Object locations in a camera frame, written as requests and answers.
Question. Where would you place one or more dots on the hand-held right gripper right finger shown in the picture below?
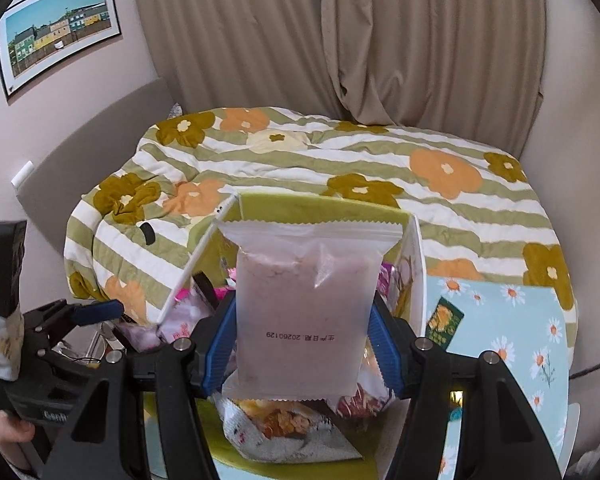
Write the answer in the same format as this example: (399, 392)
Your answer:
(385, 350)

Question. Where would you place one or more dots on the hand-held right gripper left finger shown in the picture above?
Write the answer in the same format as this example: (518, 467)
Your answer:
(217, 355)

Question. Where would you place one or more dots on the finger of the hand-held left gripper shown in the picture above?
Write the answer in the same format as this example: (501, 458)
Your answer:
(97, 311)

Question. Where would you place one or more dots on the translucent pinkish snack packet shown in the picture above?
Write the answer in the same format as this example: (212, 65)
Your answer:
(305, 310)

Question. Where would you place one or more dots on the yellow-green cardboard box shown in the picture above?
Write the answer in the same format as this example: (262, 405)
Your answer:
(330, 210)

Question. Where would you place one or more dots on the person's left hand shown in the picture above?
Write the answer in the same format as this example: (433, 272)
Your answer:
(12, 430)

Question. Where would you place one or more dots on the pink striped snack packet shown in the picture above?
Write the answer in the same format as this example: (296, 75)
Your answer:
(180, 327)

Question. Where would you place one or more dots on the red snack packet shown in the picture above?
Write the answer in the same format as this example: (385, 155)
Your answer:
(360, 402)

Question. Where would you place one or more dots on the dark green small packet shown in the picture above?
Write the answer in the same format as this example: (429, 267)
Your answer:
(445, 322)

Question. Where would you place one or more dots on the magenta snack packet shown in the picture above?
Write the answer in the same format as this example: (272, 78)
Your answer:
(387, 280)

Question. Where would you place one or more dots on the white printed cloth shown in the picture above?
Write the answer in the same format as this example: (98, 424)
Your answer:
(0, 345)

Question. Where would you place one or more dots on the small black object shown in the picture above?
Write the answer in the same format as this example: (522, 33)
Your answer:
(146, 234)

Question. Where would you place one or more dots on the silver snack packet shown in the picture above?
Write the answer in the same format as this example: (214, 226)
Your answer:
(280, 440)

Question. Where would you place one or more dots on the daisy print tablecloth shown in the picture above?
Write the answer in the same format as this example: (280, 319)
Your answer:
(505, 320)

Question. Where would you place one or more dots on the floral striped blanket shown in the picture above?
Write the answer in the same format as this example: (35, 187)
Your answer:
(330, 160)

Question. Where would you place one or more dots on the beige curtain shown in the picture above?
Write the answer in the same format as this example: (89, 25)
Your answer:
(280, 35)

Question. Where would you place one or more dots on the white wall switch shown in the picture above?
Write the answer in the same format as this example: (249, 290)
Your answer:
(22, 172)

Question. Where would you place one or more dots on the framed wall picture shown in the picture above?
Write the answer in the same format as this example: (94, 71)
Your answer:
(55, 35)

